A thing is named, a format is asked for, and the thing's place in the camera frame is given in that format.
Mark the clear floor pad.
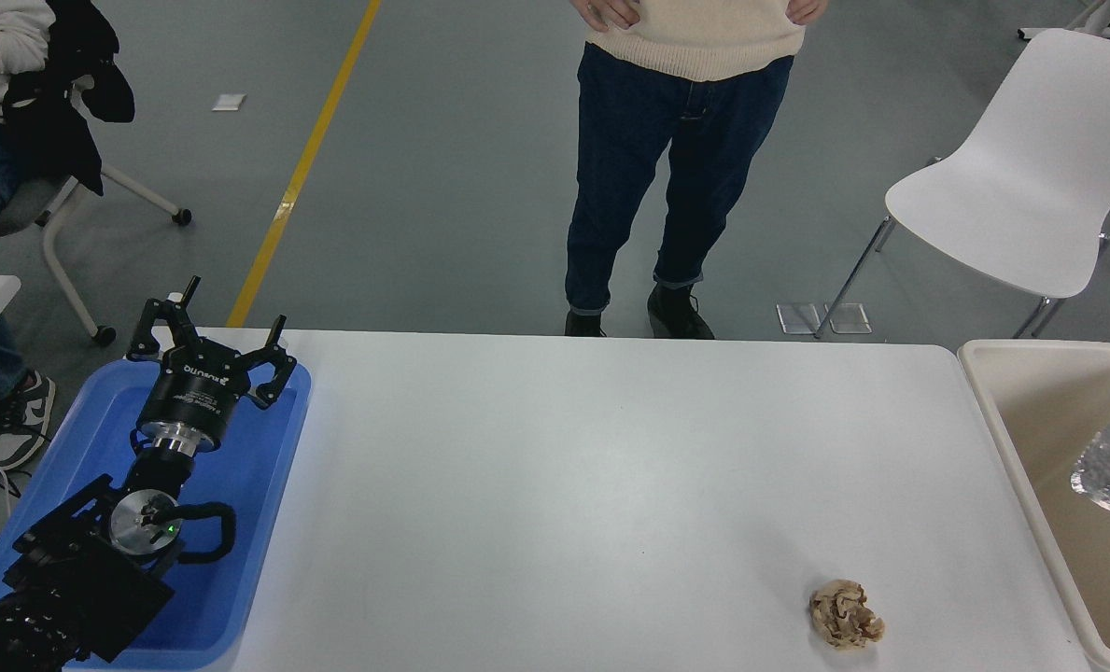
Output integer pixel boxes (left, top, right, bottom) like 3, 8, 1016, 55
776, 301, 831, 335
825, 301, 871, 334

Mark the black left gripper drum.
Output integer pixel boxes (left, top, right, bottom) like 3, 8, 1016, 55
135, 338, 250, 442

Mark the standing person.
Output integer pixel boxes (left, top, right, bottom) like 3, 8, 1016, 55
564, 0, 832, 340

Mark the crumpled tan paper ball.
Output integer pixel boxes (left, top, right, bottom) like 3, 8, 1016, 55
808, 579, 886, 650

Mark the standing person's right hand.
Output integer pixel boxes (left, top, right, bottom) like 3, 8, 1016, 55
571, 0, 645, 33

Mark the black jacket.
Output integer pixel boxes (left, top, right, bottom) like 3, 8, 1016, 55
1, 0, 136, 197

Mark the large pale plastic bin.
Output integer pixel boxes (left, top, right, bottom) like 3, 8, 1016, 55
956, 339, 1110, 672

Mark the white shell chair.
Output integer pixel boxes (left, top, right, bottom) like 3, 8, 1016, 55
813, 28, 1110, 340

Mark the blue plastic tray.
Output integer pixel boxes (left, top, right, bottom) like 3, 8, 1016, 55
0, 357, 313, 671

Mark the grey wheeled chair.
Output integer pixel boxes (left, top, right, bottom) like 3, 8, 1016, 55
0, 79, 193, 346

